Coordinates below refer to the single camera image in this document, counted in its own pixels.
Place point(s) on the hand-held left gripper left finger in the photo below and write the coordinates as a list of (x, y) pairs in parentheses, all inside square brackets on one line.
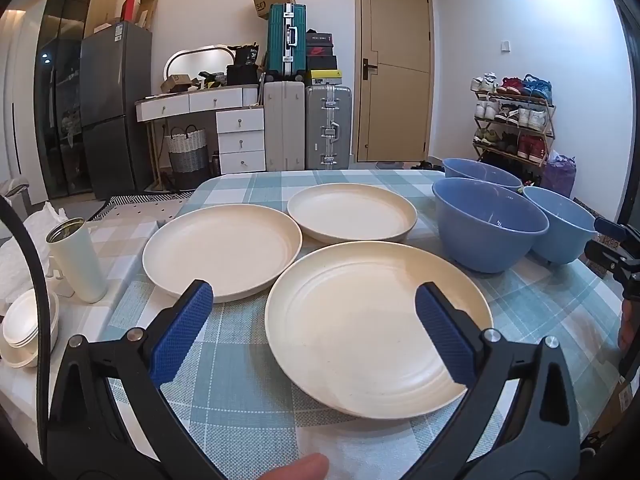
[(182, 332)]

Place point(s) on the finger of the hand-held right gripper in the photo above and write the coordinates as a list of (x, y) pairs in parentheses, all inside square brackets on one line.
[(609, 228), (617, 265)]

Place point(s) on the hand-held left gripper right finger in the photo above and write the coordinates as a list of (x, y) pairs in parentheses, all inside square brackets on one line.
[(445, 335)]

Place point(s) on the light blue bowl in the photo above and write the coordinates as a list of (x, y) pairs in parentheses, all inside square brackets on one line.
[(560, 232)]

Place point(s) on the cream plate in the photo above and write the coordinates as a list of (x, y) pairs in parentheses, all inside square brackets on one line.
[(220, 250), (350, 212), (380, 320)]

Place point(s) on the person's right hand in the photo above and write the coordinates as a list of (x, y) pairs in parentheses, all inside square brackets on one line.
[(629, 330)]

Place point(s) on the person's left hand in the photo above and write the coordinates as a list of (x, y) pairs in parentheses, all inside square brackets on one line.
[(300, 469)]

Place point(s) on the checked tablecloth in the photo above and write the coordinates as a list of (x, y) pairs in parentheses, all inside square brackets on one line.
[(240, 350)]

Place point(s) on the purple bag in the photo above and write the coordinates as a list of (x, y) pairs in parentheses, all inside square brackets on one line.
[(560, 177)]

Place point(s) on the rows of shoes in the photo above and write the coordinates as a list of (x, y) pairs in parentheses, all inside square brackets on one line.
[(530, 150)]

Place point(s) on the white tumbler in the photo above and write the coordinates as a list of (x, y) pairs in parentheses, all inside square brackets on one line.
[(80, 265)]

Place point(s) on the brown cardboard box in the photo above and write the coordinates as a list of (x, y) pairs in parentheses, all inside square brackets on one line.
[(622, 410)]

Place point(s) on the woven laundry basket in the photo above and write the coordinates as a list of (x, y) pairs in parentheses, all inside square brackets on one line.
[(187, 160)]

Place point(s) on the white plastic bag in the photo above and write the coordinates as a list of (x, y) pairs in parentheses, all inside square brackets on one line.
[(20, 260)]

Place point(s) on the white dressing table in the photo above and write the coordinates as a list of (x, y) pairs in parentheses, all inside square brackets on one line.
[(240, 135)]

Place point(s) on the beige suitcase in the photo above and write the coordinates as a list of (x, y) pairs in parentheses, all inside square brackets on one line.
[(284, 125)]

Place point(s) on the grey refrigerator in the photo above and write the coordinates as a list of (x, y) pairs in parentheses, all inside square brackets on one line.
[(115, 110)]

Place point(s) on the silver suitcase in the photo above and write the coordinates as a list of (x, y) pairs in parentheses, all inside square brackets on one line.
[(320, 125)]

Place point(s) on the small cardboard box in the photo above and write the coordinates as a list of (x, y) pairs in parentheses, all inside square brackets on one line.
[(175, 82)]

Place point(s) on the black bag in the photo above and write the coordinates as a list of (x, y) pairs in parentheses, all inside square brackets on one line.
[(242, 72)]

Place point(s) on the oval mirror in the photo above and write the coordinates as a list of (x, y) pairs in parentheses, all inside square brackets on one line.
[(190, 62)]

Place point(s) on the black glass cabinet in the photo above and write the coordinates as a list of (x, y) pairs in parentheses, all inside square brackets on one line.
[(60, 85)]

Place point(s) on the yellow black shoe box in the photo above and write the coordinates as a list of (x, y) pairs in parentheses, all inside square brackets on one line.
[(322, 78)]

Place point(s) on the wooden door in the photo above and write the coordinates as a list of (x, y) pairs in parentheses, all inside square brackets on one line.
[(395, 35)]

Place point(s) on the plain black shoe box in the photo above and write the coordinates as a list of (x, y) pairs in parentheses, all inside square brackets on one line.
[(321, 63)]

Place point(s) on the teal suitcase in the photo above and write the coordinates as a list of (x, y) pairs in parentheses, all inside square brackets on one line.
[(277, 40)]

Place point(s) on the black shoe box red logo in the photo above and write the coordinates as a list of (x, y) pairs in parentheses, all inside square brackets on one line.
[(319, 51)]

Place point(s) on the flat cardboard pieces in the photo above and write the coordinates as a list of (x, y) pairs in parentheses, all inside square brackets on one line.
[(148, 10)]

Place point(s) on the open cardboard box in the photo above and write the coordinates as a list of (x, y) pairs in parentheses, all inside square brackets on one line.
[(272, 0)]

